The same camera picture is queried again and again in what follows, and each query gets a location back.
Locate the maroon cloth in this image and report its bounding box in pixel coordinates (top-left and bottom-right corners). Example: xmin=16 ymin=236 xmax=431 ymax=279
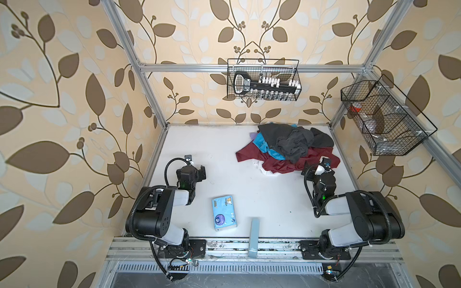
xmin=236 ymin=142 xmax=341 ymax=174

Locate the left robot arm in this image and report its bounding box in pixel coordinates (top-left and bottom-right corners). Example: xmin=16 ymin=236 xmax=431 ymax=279
xmin=126 ymin=155 xmax=206 ymax=282

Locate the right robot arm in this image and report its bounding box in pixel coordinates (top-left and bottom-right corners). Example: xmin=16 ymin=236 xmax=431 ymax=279
xmin=300 ymin=162 xmax=405 ymax=282

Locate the dark grey cloth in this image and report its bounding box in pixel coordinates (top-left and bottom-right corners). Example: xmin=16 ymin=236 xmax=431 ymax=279
xmin=258 ymin=123 xmax=334 ymax=163

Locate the white cloth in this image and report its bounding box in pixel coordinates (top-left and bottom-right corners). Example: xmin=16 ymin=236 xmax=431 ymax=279
xmin=252 ymin=160 xmax=279 ymax=176

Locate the lavender cloth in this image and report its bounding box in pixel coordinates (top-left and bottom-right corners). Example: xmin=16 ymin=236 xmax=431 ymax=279
xmin=250 ymin=132 xmax=259 ymax=140

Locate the teal cloth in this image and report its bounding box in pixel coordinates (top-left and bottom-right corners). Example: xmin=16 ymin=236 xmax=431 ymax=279
xmin=253 ymin=133 xmax=286 ymax=161

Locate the light blue tissue pack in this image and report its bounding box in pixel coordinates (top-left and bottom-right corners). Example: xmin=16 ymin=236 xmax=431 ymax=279
xmin=212 ymin=195 xmax=237 ymax=232

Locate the pale blue flat bar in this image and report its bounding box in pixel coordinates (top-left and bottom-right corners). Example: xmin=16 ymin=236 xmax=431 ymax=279
xmin=248 ymin=218 xmax=260 ymax=259

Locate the black socket tool set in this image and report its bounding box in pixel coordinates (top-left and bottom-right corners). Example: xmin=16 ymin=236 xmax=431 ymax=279
xmin=230 ymin=71 xmax=301 ymax=95

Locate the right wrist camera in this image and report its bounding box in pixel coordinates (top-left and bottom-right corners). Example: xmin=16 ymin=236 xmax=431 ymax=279
xmin=315 ymin=157 xmax=331 ymax=176

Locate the right black wire basket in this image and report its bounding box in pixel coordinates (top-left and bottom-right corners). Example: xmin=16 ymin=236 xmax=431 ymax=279
xmin=340 ymin=74 xmax=438 ymax=156

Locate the black wire basket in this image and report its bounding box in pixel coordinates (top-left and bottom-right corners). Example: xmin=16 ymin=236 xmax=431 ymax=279
xmin=226 ymin=58 xmax=302 ymax=102
xmin=340 ymin=74 xmax=438 ymax=156

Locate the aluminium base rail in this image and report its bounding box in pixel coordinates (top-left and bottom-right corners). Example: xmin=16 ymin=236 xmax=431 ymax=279
xmin=105 ymin=236 xmax=403 ymax=275

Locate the back black wire basket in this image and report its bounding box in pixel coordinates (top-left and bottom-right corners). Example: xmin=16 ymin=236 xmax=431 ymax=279
xmin=226 ymin=58 xmax=302 ymax=102

